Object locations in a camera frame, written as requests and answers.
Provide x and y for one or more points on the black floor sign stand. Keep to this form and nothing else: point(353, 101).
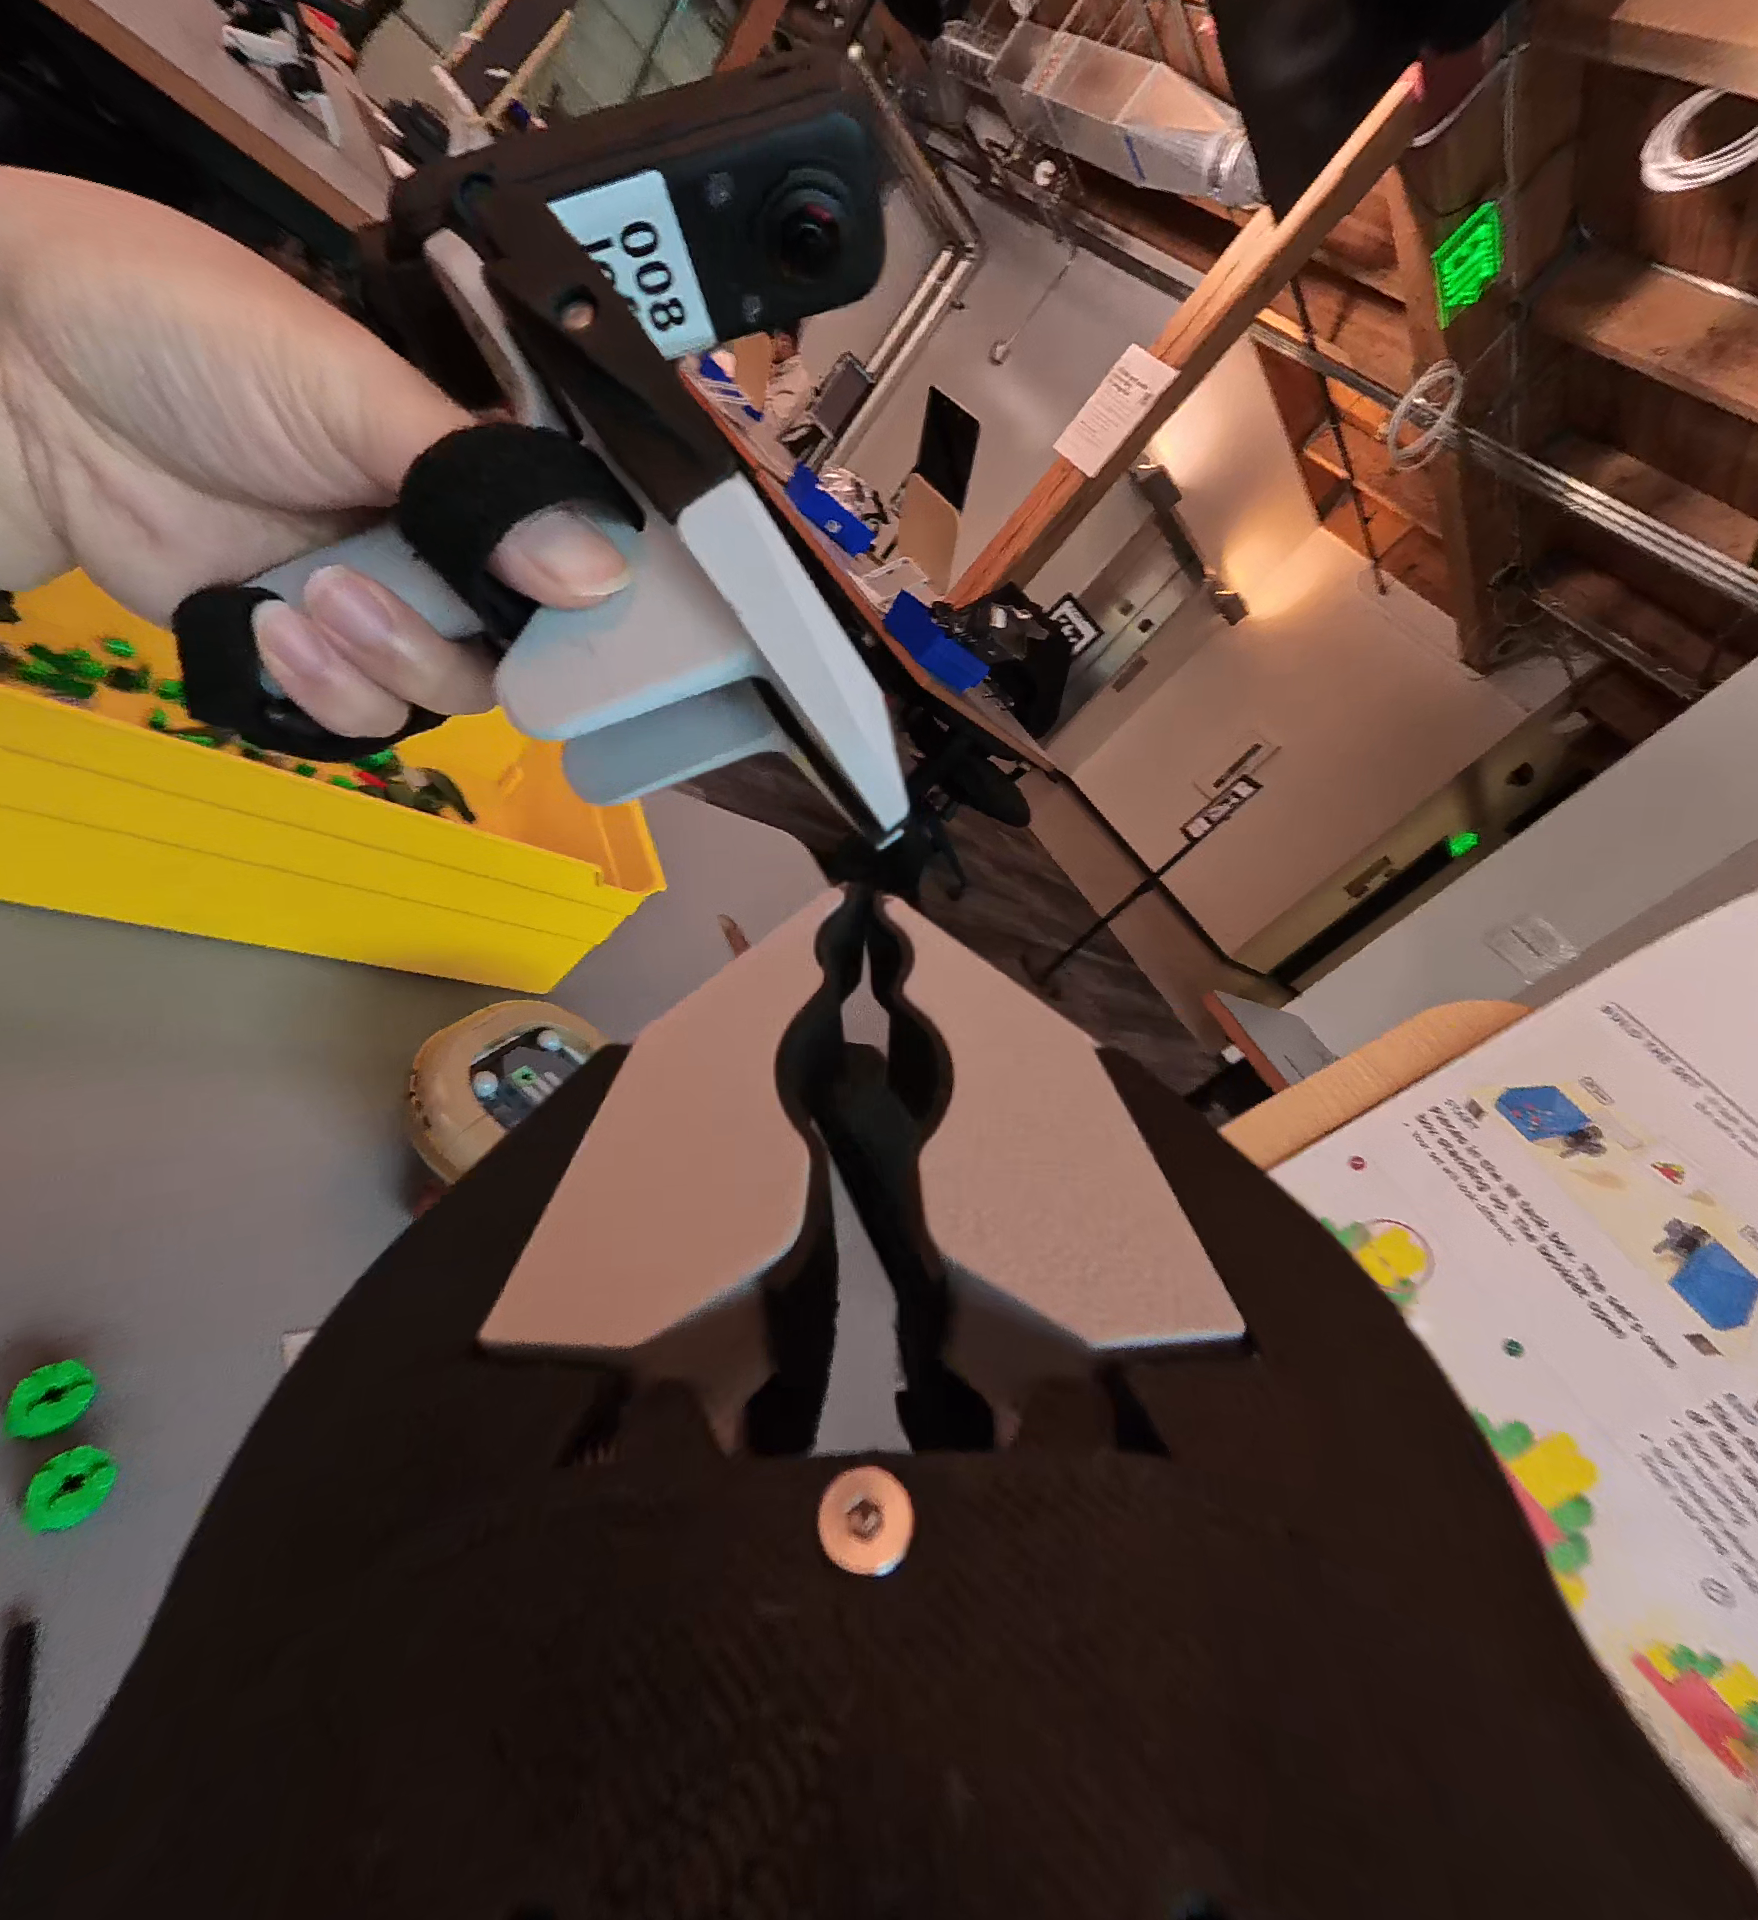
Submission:
point(1221, 809)

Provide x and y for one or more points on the grey desk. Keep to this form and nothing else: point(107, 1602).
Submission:
point(223, 1202)

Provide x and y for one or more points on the silver air duct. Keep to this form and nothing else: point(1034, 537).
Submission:
point(1094, 105)

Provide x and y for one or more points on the wooden display board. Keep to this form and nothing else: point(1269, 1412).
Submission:
point(1362, 1079)

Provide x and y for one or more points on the pile of small green pieces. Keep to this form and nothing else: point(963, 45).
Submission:
point(66, 675)

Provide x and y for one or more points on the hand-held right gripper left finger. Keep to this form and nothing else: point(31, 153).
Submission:
point(669, 1202)

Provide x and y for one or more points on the tan brick-built pot model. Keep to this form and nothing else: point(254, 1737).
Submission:
point(443, 1111)

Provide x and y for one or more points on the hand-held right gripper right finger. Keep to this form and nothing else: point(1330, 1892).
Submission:
point(1074, 1202)

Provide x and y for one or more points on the black axle rod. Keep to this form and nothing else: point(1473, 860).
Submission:
point(8, 1730)

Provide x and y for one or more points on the white paper notice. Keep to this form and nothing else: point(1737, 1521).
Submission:
point(1122, 403)

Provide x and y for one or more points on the printed instruction sheet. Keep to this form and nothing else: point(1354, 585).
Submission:
point(1646, 1202)

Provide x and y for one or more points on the black office chair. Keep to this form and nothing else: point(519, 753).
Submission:
point(981, 785)

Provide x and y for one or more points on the blue bin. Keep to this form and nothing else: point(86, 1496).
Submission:
point(833, 512)
point(930, 639)

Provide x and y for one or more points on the person's left hand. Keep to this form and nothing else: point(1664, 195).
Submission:
point(142, 376)

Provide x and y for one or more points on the long wooden background table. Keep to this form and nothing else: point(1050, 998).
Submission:
point(883, 599)

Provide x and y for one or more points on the yellow plastic bin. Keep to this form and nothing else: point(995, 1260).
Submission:
point(223, 854)

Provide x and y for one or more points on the green round brick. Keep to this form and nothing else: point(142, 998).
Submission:
point(66, 1490)
point(53, 1403)

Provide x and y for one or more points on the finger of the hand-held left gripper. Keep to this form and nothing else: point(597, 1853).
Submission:
point(784, 640)

